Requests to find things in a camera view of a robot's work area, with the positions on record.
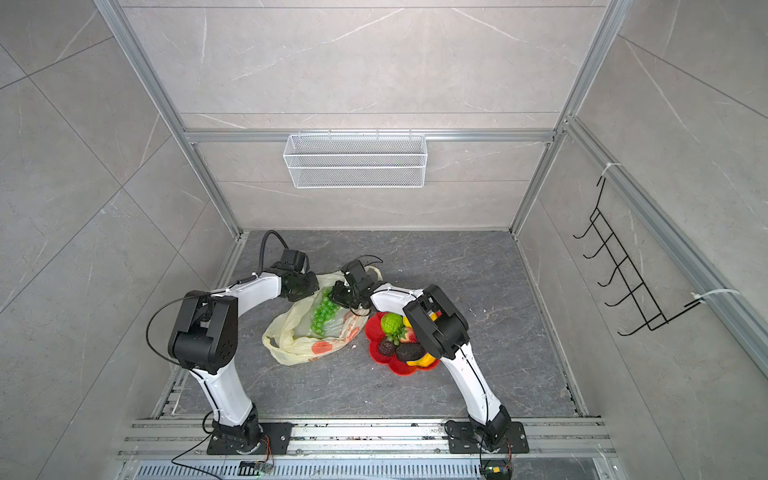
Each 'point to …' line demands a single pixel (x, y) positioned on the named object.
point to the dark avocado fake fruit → (408, 351)
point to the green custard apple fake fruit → (392, 325)
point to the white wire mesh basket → (349, 161)
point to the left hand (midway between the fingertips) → (315, 280)
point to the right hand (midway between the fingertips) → (327, 295)
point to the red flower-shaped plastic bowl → (392, 364)
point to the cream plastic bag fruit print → (290, 338)
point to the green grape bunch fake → (326, 307)
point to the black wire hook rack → (651, 313)
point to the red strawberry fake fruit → (410, 336)
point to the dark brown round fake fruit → (386, 348)
